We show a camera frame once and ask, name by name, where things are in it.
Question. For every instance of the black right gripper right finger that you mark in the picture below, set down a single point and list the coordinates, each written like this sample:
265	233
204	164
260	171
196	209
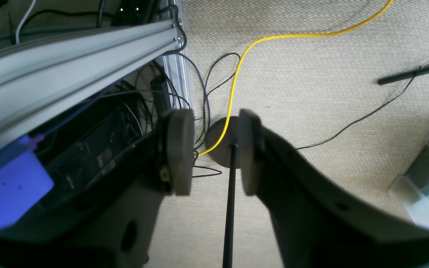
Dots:
315	222

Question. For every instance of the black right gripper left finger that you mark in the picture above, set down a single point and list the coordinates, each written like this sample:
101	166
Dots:
109	224

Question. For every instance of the black computer case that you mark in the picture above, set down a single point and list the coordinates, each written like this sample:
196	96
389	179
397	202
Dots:
74	154

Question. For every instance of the thin black stand pole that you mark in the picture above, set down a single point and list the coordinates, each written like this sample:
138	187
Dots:
230	210

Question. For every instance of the blue plastic box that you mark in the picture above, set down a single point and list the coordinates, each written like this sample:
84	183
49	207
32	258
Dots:
23	180

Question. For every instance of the black round stand base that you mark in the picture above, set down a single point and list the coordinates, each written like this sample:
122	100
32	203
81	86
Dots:
223	151

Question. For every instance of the black rod on carpet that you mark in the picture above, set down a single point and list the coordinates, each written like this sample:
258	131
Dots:
402	76

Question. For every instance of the aluminium frame rail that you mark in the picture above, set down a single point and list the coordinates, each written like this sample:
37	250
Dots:
41	79

